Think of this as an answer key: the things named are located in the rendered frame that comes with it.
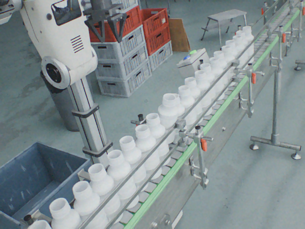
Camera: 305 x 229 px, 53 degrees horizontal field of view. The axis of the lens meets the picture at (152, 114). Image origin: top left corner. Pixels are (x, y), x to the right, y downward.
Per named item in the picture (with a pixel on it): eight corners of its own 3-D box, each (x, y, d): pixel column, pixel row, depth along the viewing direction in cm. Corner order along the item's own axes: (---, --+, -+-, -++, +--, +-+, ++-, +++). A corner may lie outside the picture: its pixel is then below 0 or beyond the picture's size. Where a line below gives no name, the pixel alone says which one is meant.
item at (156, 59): (152, 72, 407) (150, 56, 396) (127, 70, 428) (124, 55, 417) (173, 54, 449) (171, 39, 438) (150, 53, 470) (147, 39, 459)
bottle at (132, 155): (136, 176, 92) (125, 131, 83) (153, 182, 88) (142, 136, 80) (124, 190, 88) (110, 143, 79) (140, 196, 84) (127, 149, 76)
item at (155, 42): (150, 56, 396) (146, 39, 385) (124, 55, 417) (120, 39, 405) (171, 39, 438) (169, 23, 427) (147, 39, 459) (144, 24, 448)
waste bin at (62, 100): (82, 138, 299) (61, 79, 266) (52, 130, 324) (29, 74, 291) (112, 114, 329) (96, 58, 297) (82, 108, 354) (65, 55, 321)
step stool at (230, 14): (226, 32, 492) (225, 5, 470) (249, 41, 441) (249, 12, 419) (200, 40, 482) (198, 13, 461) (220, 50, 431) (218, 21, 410)
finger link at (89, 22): (109, 46, 86) (100, 12, 82) (90, 46, 90) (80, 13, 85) (123, 38, 91) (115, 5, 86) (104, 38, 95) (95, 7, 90)
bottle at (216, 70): (212, 93, 126) (209, 55, 118) (226, 94, 124) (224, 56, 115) (207, 100, 122) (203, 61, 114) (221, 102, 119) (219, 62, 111)
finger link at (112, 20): (119, 47, 85) (110, 12, 80) (99, 46, 88) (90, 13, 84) (132, 38, 89) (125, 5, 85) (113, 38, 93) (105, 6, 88)
